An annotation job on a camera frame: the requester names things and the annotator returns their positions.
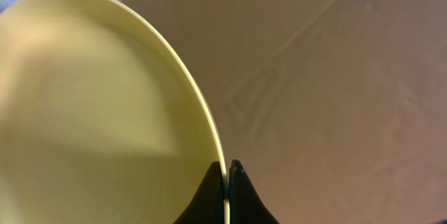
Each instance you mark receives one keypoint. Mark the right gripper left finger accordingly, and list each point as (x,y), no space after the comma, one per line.
(207,204)

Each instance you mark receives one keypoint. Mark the yellow plate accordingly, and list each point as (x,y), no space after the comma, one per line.
(101,121)

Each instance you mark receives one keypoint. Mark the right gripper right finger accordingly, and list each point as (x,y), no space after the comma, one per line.
(246,207)

